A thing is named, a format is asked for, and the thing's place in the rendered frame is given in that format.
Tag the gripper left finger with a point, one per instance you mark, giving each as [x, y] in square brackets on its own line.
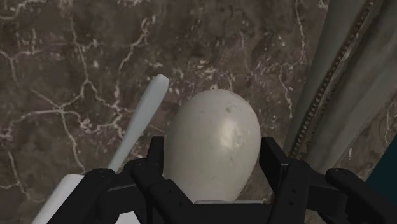
[167, 201]

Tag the grey moulded frame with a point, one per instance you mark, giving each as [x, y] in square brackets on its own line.
[356, 93]

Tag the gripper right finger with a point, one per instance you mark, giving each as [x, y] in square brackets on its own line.
[294, 192]

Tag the white spatula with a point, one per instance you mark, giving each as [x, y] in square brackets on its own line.
[145, 108]

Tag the white egg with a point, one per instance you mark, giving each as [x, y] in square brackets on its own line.
[211, 139]

